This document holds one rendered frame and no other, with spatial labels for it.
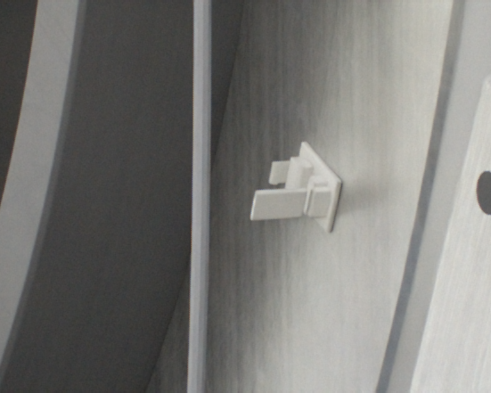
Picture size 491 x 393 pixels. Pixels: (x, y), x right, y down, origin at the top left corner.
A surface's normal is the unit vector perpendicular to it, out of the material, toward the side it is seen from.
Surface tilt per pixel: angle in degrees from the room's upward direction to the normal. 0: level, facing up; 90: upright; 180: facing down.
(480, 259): 90
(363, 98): 90
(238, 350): 90
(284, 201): 115
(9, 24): 66
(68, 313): 125
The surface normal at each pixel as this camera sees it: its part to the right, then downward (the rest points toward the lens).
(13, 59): 0.39, -0.37
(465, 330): -0.89, 0.06
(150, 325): 0.37, 0.66
